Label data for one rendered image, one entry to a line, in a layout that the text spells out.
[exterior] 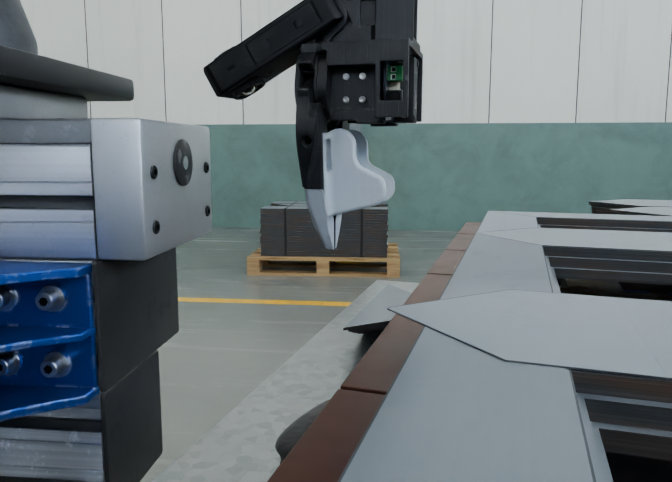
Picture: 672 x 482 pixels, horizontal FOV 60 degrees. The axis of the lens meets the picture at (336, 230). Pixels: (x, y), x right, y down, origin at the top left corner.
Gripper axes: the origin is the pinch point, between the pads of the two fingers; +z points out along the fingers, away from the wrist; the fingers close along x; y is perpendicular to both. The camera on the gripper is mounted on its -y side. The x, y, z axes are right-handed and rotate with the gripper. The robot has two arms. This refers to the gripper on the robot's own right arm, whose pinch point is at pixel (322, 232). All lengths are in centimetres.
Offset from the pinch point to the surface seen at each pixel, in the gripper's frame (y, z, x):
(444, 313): 9.8, 5.5, -1.1
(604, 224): 31, 6, 68
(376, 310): -5.2, 19.0, 45.6
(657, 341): 23.3, 5.5, -3.6
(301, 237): -138, 61, 385
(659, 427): 21.9, 8.0, -10.8
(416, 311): 7.7, 5.5, -1.1
